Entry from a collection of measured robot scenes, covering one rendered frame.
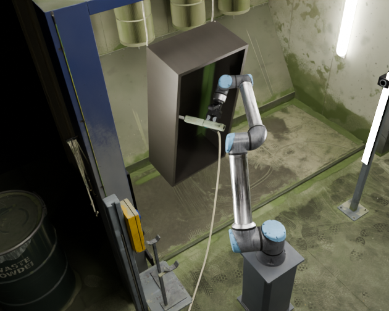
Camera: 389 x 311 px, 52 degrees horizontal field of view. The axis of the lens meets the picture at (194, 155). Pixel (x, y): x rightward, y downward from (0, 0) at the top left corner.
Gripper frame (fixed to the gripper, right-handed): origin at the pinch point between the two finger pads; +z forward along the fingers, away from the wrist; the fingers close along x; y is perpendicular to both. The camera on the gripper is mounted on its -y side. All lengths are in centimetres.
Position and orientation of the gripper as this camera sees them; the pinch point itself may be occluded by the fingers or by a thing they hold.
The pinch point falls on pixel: (209, 126)
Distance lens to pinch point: 288.8
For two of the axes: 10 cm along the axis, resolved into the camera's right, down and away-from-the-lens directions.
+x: -8.8, -2.7, 3.8
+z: -3.1, 9.5, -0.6
